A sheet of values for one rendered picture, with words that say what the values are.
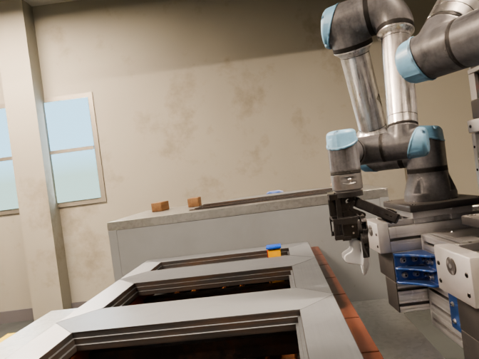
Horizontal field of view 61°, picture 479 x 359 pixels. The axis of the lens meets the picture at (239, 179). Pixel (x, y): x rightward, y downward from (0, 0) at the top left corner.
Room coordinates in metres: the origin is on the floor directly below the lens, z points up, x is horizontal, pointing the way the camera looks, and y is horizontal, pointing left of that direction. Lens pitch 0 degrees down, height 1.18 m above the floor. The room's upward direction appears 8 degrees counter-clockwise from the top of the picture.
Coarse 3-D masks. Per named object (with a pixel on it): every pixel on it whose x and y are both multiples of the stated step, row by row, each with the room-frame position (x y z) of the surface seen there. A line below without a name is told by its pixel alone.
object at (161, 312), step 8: (160, 304) 1.14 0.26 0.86; (168, 304) 1.13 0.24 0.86; (176, 304) 1.12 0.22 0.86; (152, 312) 1.08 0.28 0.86; (160, 312) 1.07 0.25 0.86; (168, 312) 1.06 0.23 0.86; (144, 320) 1.02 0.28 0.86; (152, 320) 1.01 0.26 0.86; (160, 320) 1.00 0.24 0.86; (168, 320) 0.99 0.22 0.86
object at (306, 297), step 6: (300, 288) 1.11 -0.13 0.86; (300, 294) 1.06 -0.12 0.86; (306, 294) 1.05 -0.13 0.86; (312, 294) 1.05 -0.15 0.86; (318, 294) 1.04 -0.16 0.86; (300, 300) 1.01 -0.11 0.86; (306, 300) 1.01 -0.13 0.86; (312, 300) 1.00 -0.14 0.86; (318, 300) 1.00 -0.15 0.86; (300, 306) 0.97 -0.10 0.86; (306, 306) 0.96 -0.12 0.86
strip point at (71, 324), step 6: (90, 312) 1.15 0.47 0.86; (96, 312) 1.14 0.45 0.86; (72, 318) 1.11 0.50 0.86; (78, 318) 1.10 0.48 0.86; (84, 318) 1.10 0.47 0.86; (60, 324) 1.08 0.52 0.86; (66, 324) 1.07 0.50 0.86; (72, 324) 1.06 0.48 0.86; (78, 324) 1.05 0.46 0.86; (72, 330) 1.02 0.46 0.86
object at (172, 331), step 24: (168, 264) 1.77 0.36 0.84; (192, 264) 1.76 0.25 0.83; (144, 288) 1.43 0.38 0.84; (168, 288) 1.42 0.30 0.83; (192, 288) 1.41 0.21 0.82; (288, 312) 0.95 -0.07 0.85; (72, 336) 1.00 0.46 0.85; (96, 336) 0.99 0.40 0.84; (120, 336) 0.98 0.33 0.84; (144, 336) 0.98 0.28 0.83; (168, 336) 0.96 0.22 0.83; (192, 336) 0.96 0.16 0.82; (216, 336) 0.95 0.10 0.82
